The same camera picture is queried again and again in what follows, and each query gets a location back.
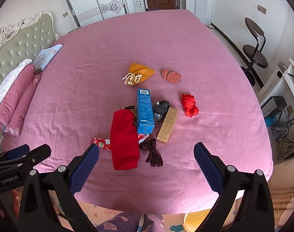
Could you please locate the orange drawstring pouch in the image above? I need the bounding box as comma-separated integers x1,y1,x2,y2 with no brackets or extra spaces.
123,63,155,86

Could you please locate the red knotted cloth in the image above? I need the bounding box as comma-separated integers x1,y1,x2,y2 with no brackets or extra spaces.
181,94,199,118

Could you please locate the dark brown knotted stocking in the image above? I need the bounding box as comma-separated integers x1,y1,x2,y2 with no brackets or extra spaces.
139,138,164,167

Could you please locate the pink rolled quilt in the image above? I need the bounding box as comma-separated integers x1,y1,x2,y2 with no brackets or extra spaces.
0,64,41,137

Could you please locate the dark grey sock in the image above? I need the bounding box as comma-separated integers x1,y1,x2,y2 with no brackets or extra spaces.
152,100,170,121

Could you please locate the white textured pillow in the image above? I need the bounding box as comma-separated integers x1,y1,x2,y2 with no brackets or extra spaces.
0,59,33,104

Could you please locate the white cabinet with boxes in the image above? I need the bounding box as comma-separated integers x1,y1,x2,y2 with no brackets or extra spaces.
193,0,213,27

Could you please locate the salmon sock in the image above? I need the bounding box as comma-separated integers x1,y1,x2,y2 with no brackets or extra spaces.
162,69,181,84

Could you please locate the red fabric bag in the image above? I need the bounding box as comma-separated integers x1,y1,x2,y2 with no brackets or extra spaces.
110,109,140,171

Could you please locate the red white snack wrapper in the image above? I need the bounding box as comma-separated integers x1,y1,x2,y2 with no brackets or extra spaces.
90,134,150,151

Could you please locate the black swivel chair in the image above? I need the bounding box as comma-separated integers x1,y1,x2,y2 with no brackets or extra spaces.
242,17,268,86

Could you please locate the pink bed sheet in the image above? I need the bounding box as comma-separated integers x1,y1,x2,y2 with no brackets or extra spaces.
3,10,274,214

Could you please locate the light blue patterned pillow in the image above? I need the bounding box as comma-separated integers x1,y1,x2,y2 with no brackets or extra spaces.
33,44,63,74

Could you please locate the white shelf desk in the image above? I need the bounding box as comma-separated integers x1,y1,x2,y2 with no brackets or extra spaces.
259,59,294,165

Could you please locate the gold cardboard box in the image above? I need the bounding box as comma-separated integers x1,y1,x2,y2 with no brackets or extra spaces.
156,107,179,143

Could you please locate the green tufted headboard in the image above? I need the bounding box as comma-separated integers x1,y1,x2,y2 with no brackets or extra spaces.
0,11,59,85

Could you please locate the blue cardboard box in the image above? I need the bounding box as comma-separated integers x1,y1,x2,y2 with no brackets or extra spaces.
136,89,155,134

